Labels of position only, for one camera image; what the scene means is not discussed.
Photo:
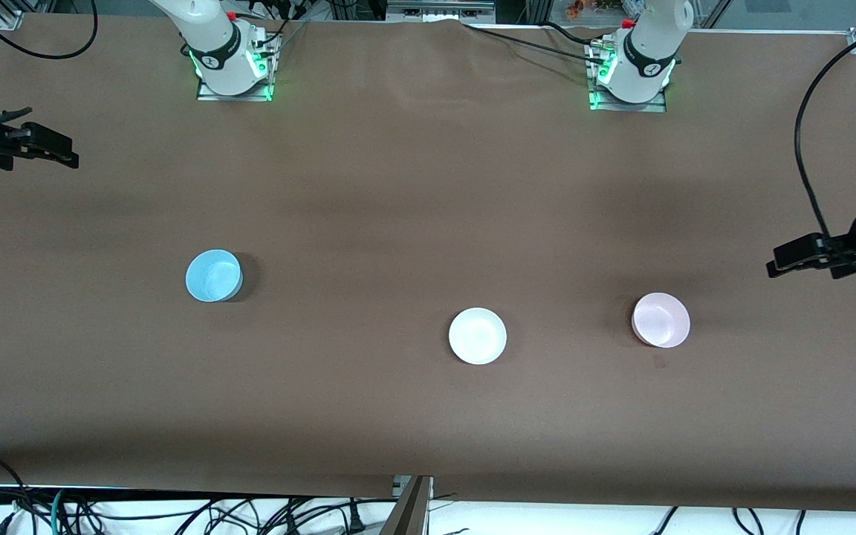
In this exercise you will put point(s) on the pink bowl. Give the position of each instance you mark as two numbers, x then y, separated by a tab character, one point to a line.
660	319

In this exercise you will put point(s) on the blue bowl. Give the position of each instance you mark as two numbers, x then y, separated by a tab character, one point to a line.
213	276

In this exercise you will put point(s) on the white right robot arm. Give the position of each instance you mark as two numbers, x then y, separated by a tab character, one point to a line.
220	44

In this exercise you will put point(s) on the white bowl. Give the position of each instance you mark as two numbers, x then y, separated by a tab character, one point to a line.
478	336

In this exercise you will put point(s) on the brown table cover sheet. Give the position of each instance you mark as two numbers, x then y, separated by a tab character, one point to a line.
398	223

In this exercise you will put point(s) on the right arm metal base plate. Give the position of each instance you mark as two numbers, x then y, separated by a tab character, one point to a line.
235	96

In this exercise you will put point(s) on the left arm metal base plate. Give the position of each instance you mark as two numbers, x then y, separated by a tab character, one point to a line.
628	106

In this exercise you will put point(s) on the metal frame rail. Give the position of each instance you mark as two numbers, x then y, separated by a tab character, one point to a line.
439	9

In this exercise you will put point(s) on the aluminium frame post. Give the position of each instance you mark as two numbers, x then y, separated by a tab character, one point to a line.
409	509

